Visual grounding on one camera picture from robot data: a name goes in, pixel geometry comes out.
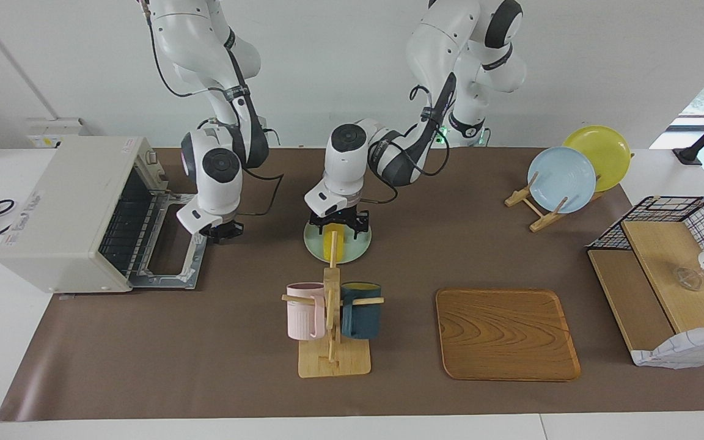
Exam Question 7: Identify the glass oven door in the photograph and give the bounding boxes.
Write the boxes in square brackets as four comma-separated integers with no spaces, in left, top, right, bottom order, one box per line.
[127,192,209,290]

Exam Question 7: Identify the pale green plate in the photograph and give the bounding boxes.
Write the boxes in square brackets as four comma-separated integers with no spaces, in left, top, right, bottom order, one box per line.
[303,220,373,265]

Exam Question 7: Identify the wooden serving tray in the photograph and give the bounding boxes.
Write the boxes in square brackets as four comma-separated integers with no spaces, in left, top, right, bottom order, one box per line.
[436,288,582,382]

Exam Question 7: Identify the wooden mug tree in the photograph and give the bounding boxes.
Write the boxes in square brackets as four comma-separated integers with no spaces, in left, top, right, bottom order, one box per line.
[282,231,385,378]

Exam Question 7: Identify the small clear glass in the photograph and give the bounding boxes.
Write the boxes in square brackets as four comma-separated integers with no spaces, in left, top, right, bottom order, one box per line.
[672,265,704,292]

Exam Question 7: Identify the dark blue mug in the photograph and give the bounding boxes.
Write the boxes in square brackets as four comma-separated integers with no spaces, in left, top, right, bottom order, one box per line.
[340,281,383,340]

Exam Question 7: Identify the yellow plate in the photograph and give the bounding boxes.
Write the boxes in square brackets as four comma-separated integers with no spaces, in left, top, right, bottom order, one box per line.
[562,125,632,193]

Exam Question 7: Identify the wooden plate rack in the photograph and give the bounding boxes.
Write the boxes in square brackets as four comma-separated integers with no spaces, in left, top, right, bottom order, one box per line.
[504,171,604,233]

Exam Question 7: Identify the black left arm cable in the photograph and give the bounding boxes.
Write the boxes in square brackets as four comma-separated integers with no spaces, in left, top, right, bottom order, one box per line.
[361,72,458,205]

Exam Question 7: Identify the light blue plate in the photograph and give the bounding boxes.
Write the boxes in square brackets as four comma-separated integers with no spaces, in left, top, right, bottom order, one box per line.
[527,147,597,215]

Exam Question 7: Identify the white power box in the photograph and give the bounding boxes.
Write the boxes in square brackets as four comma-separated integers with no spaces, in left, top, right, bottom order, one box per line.
[26,118,91,149]

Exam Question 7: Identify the oven wire rack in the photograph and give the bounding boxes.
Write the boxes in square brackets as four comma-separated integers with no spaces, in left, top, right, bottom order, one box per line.
[100,177,166,276]

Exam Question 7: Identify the yellow corn cob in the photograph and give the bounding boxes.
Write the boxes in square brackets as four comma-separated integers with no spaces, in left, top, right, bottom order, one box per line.
[324,223,345,265]

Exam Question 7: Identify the pink mug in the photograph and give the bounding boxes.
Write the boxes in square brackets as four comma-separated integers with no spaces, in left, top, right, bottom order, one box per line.
[285,282,327,341]

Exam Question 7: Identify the brown table mat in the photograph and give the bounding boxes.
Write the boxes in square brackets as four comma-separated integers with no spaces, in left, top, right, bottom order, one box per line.
[0,147,704,422]

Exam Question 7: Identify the beige toaster oven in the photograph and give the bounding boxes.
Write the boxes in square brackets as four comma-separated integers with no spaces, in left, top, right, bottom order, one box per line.
[0,136,169,295]

